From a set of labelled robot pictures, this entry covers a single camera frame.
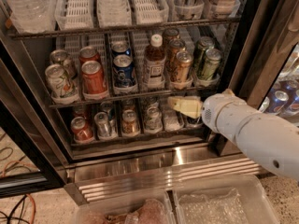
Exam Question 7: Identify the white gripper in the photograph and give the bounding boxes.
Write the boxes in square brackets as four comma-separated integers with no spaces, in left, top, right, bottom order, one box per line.
[167,89,258,134]

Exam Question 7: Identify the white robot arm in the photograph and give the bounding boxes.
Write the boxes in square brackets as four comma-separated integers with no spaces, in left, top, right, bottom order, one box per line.
[167,90,299,180]

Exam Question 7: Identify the front blue can bottom shelf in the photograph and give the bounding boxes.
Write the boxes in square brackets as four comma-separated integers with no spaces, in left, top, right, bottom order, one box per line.
[187,117,203,125]

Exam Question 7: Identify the blue can shelf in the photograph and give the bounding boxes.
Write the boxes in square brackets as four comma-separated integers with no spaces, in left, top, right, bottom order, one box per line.
[113,55,135,88]
[187,117,203,125]
[111,41,131,57]

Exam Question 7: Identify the front gold can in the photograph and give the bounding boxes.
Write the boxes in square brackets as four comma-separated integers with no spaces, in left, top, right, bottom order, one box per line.
[170,50,193,83]

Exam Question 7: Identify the white can bottom shelf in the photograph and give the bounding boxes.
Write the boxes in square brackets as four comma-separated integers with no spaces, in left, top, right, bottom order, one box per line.
[145,106,163,132]

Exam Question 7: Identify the middle gold can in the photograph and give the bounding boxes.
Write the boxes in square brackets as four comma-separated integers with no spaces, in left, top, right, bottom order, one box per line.
[165,38,186,72]

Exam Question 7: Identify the blue can behind right door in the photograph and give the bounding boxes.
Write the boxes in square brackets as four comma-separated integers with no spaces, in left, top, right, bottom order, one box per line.
[265,91,289,114]

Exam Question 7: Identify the rear gold can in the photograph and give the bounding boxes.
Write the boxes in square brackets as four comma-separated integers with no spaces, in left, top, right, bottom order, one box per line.
[163,28,180,46]

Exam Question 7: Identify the gold can bottom shelf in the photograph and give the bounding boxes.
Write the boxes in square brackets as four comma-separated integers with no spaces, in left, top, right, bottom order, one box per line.
[122,109,139,134]

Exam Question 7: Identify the front blue can middle shelf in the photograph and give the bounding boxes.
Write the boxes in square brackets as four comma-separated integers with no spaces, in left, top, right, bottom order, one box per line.
[113,55,135,88]

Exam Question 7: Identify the rear blue can middle shelf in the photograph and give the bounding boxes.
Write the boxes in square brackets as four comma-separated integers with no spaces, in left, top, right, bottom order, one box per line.
[111,41,131,57]

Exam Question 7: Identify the silver can bottom shelf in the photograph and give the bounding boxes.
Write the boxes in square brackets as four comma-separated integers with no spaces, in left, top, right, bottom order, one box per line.
[94,111,112,137]

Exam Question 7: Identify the front orange can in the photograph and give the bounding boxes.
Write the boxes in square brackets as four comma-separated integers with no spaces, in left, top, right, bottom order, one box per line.
[81,61,107,94]

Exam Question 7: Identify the steel fridge base grille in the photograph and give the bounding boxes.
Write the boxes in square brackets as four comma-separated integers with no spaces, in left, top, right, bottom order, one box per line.
[64,145,266,205]

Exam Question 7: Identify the rear orange can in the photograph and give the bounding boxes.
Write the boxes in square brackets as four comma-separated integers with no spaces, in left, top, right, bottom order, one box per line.
[79,46,101,64]

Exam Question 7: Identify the orange can bottom shelf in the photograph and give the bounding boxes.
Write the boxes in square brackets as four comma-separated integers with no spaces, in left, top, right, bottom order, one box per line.
[71,117,93,142]

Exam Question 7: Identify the front white green can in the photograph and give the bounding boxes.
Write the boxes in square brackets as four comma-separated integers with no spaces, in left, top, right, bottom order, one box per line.
[45,64,77,98]

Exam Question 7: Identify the rear silver can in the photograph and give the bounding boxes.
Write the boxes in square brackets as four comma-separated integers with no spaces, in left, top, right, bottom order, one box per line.
[50,49,78,79]

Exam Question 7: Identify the left glass fridge door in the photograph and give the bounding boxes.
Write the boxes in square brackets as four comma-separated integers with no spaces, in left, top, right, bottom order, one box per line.
[0,44,65,198]

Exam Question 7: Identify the water bottle pack top shelf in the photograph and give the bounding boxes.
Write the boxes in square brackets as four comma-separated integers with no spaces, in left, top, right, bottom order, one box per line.
[6,0,57,34]

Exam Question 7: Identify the brown tea bottle white cap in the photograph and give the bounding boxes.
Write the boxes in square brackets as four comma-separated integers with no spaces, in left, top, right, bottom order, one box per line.
[143,34,166,86]

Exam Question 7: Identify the clear plastic bin right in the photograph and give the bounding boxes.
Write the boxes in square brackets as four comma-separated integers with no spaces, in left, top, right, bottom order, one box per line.
[172,175,280,224]

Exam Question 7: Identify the clear plastic bin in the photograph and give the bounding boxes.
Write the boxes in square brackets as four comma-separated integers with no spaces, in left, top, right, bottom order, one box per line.
[172,175,280,224]
[71,189,176,224]

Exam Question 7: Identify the clear plastic bin left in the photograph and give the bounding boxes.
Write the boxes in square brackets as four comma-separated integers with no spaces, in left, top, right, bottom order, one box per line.
[71,189,176,224]

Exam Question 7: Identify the right fridge door frame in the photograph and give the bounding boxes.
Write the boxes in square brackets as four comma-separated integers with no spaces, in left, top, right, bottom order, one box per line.
[218,0,299,108]

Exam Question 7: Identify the orange cable on floor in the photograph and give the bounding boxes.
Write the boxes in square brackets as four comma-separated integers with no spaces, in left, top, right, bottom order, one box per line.
[0,161,36,224]

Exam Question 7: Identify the black cable on floor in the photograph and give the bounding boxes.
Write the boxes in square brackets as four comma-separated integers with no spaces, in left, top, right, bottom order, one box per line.
[0,194,31,224]

